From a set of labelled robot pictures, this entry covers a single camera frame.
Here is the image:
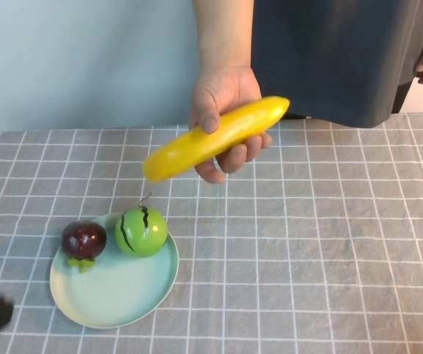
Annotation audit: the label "yellow toy banana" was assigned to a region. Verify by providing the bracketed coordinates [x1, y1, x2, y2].
[141, 95, 292, 184]

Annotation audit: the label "person's right forearm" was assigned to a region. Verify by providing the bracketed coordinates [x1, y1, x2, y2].
[192, 0, 256, 72]

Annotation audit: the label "person's black trousers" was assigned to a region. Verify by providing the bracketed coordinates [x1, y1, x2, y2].
[391, 79, 419, 114]

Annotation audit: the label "person's right hand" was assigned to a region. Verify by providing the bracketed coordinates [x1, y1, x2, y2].
[188, 65, 273, 184]

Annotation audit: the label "dark purple toy mangosteen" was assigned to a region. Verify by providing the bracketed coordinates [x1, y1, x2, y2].
[61, 220, 108, 274]

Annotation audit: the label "light green round plate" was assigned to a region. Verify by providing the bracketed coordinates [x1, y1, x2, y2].
[49, 212, 180, 330]

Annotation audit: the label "green striped toy melon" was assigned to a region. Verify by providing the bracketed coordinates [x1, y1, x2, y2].
[114, 190, 169, 258]

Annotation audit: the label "gray checkered tablecloth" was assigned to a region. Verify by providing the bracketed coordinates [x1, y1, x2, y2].
[0, 112, 423, 354]

